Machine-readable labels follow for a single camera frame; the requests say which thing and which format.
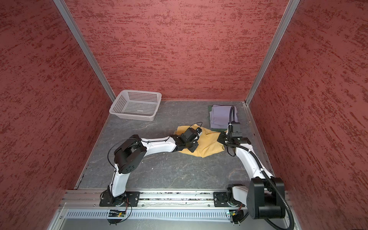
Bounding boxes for aluminium front rail frame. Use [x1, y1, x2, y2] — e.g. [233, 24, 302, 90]
[47, 188, 301, 230]

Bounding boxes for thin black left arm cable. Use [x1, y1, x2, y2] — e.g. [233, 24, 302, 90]
[107, 122, 204, 193]

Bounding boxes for left small circuit board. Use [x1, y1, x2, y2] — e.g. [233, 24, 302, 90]
[108, 209, 127, 218]

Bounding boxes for left aluminium corner post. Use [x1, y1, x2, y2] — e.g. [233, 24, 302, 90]
[53, 0, 116, 102]

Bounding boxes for lavender skirt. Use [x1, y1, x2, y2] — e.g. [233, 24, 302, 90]
[209, 104, 238, 129]

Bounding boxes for aluminium corner post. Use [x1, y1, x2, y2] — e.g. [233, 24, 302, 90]
[53, 0, 116, 102]
[245, 0, 300, 106]

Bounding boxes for right aluminium corner post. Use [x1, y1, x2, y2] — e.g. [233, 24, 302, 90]
[245, 0, 300, 106]

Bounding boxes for white plastic laundry basket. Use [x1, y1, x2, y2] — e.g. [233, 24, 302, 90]
[109, 90, 162, 121]

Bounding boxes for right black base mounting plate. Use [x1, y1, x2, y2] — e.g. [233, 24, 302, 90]
[213, 191, 247, 208]

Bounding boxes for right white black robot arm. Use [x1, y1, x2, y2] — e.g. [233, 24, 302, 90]
[218, 121, 286, 219]

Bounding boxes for green skirt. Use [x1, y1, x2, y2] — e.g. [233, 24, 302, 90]
[208, 105, 228, 132]

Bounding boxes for black corrugated cable conduit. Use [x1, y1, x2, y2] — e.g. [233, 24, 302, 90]
[228, 105, 295, 230]

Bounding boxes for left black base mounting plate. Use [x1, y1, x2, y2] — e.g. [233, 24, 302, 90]
[99, 190, 140, 207]

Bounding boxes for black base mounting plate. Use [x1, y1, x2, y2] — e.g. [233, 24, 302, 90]
[99, 190, 140, 207]
[213, 191, 247, 208]

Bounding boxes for right small circuit board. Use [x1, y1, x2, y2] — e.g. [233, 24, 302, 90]
[228, 210, 245, 224]

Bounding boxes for yellow skirt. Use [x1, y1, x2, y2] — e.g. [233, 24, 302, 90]
[180, 127, 224, 158]

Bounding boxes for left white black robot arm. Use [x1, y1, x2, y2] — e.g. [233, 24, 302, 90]
[106, 126, 202, 204]

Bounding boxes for small circuit board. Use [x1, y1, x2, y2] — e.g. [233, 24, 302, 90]
[228, 210, 245, 224]
[108, 209, 127, 218]

